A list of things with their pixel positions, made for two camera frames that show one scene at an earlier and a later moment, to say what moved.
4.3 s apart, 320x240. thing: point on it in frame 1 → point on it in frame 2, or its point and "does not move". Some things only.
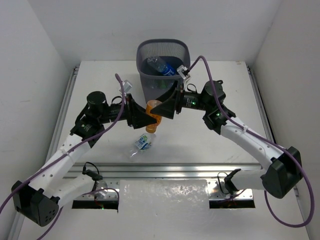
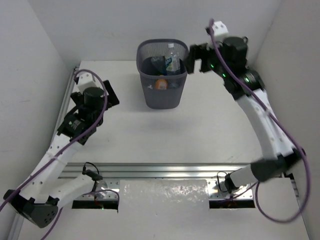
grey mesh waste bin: (153, 83) does not move
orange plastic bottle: (151, 104) → (161, 84)
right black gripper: (171, 101) → (198, 52)
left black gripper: (129, 110) → (111, 92)
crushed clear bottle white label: (143, 143) → (174, 65)
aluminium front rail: (215, 173) does not move
